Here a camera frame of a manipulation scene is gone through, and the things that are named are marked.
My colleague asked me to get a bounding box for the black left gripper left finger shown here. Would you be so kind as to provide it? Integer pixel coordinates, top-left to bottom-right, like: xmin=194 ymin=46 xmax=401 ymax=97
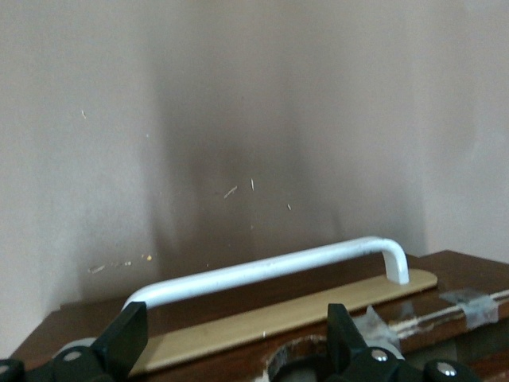
xmin=0 ymin=301 xmax=149 ymax=382

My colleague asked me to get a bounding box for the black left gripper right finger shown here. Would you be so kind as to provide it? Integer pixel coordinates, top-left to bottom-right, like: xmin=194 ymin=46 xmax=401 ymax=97
xmin=325 ymin=303 xmax=478 ymax=382

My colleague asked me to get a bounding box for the white metal drawer handle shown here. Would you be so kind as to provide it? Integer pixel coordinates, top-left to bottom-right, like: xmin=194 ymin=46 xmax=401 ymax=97
xmin=121 ymin=236 xmax=410 ymax=314

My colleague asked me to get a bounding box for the clear tape strip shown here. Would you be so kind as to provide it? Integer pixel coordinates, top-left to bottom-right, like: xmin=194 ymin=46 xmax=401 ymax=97
xmin=439 ymin=286 xmax=500 ymax=329
xmin=356 ymin=304 xmax=401 ymax=347

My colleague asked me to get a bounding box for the beige handle backing plate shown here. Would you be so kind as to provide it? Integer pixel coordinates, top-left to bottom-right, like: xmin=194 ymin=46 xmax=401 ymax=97
xmin=129 ymin=268 xmax=438 ymax=377

